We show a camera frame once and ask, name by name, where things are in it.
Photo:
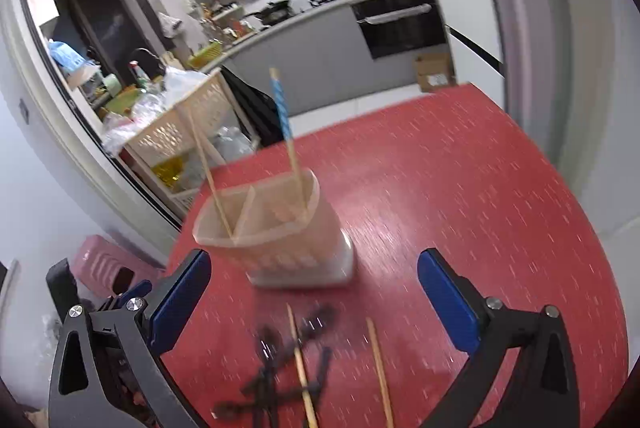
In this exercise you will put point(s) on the black hanging garment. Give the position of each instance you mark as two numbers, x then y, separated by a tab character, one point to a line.
255	108

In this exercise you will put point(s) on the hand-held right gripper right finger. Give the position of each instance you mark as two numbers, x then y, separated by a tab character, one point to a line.
447	303

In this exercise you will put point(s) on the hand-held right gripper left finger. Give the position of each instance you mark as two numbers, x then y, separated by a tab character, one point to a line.
182	298

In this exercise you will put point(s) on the black plastic utensil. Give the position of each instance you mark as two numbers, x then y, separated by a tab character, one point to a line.
250	405
265	358
320	319

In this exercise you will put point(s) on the yellow-green dish rack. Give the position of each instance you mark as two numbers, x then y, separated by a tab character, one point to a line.
207	54

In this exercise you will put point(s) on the blue patterned wooden chopstick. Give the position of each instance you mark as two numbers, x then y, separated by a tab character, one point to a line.
280	108

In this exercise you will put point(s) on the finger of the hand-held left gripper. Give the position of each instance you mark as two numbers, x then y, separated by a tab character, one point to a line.
62	283
134	290

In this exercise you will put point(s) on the beige perforated storage trolley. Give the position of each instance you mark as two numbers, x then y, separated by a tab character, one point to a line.
175	128

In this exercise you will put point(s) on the plain wooden chopstick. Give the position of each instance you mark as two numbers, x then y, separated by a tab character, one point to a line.
205	163
380	368
300	358

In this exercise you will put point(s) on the yellow oil bottle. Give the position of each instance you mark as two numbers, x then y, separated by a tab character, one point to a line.
172	173

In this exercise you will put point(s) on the black frying pan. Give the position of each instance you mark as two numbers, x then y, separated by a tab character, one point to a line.
275	13

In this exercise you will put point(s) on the black built-in oven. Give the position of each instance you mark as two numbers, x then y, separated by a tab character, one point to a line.
400	28

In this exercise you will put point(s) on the blue cloth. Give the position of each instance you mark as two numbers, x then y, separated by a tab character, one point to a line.
65	53

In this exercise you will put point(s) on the pink plastic stool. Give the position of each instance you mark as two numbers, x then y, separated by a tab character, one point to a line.
95	258

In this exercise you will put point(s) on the beige plastic utensil holder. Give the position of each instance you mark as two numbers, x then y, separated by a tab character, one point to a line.
290	253

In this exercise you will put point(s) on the cardboard box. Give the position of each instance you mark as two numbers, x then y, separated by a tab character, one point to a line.
434	73

